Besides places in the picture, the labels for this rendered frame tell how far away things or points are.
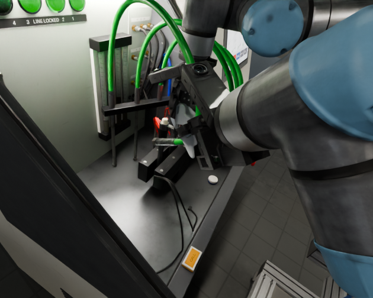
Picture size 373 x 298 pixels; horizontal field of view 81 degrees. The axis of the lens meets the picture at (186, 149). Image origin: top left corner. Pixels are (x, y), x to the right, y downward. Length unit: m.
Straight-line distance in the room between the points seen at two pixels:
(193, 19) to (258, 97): 0.33
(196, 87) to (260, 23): 0.12
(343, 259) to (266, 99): 0.13
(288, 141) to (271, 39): 0.21
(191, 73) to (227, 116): 0.12
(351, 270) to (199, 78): 0.26
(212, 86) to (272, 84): 0.15
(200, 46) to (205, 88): 0.20
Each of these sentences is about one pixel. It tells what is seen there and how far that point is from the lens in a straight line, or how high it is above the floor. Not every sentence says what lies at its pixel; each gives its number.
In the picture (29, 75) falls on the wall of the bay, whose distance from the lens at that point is 0.67.
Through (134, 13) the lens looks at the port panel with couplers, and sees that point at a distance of 0.88.
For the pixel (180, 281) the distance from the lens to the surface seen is 0.57.
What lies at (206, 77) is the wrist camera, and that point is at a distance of 0.33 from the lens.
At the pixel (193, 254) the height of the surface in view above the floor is 0.96.
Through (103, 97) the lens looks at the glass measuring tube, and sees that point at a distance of 0.80.
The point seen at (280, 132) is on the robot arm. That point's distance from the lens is 0.18.
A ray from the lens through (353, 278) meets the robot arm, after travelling 0.21.
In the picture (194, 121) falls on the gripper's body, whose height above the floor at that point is 1.32.
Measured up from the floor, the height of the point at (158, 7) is 1.42.
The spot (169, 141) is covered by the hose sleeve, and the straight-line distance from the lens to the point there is 0.49.
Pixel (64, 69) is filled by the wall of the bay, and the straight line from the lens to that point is 0.72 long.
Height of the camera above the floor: 1.49
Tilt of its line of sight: 39 degrees down
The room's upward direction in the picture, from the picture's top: 13 degrees clockwise
